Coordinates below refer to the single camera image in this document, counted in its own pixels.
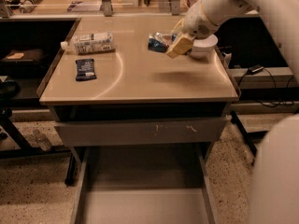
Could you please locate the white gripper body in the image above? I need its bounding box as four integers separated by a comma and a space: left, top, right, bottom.
183, 0, 251, 39

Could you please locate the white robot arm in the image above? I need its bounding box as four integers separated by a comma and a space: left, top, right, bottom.
166, 0, 299, 224

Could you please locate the beige drawer cabinet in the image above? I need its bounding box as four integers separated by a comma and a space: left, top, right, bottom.
36, 14, 241, 224

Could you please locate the closed top drawer front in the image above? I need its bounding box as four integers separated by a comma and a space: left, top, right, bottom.
55, 118, 226, 147

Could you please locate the open middle drawer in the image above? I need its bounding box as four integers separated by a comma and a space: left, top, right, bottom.
70, 145, 221, 224

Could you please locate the white bowl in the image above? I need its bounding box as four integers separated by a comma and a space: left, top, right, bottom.
189, 35, 218, 59

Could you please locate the black power adapter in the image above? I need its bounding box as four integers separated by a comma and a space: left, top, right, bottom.
247, 64, 263, 75

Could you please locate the black table leg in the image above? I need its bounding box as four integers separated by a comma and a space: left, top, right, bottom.
231, 111, 257, 156

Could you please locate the dark blue snack packet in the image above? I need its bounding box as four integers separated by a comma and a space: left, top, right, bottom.
76, 59, 96, 81

